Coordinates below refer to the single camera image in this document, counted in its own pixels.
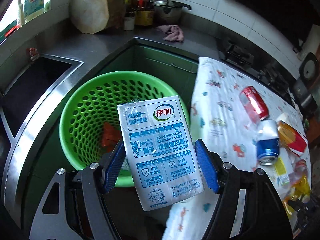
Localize white blue milk carton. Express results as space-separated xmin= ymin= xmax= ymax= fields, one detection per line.
xmin=117 ymin=95 xmax=204 ymax=211

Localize blue white soda can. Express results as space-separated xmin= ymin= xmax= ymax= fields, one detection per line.
xmin=256 ymin=120 xmax=280 ymax=166

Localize red soda can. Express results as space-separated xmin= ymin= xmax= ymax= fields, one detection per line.
xmin=239 ymin=86 xmax=269 ymax=124

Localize orange red tea bottle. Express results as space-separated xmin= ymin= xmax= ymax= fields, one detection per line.
xmin=276 ymin=113 xmax=308 ymax=157

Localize red plastic cup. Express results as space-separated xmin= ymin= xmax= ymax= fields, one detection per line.
xmin=289 ymin=159 xmax=309 ymax=186

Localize steel kitchen sink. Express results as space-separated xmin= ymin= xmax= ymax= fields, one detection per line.
xmin=0 ymin=54 xmax=84 ymax=140

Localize red snack wrapper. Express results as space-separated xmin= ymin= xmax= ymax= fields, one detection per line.
xmin=101 ymin=122 xmax=121 ymax=153

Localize white cartoon print cloth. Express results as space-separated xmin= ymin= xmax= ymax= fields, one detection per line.
xmin=163 ymin=57 xmax=304 ymax=239

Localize green cabinet door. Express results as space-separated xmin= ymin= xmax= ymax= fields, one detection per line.
xmin=134 ymin=46 xmax=198 ymax=81

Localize black gas stove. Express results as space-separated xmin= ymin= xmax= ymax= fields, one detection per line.
xmin=216 ymin=36 xmax=296 ymax=105

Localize pink rag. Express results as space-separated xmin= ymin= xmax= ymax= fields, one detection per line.
xmin=157 ymin=25 xmax=184 ymax=42

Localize white small jar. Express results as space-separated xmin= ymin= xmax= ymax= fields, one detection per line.
xmin=124 ymin=12 xmax=135 ymax=31

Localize dark soy sauce bottle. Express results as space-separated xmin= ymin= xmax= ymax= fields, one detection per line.
xmin=135 ymin=0 xmax=155 ymax=27

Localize round wooden chopping block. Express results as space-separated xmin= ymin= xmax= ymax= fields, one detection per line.
xmin=69 ymin=0 xmax=125 ymax=34

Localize steel pot with black handle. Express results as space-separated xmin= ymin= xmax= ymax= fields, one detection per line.
xmin=153 ymin=0 xmax=192 ymax=24

